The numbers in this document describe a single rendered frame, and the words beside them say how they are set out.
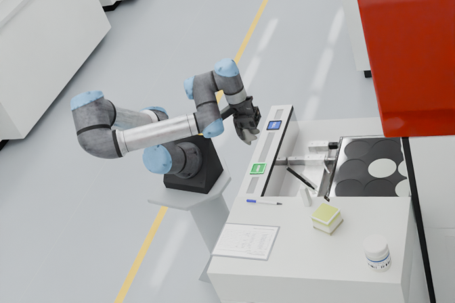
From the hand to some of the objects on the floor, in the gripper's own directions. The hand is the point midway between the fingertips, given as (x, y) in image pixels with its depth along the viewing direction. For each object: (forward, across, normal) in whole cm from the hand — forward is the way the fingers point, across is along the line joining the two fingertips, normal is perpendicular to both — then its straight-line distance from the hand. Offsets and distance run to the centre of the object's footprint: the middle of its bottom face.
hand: (247, 141), depth 234 cm
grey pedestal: (+110, +11, +45) cm, 119 cm away
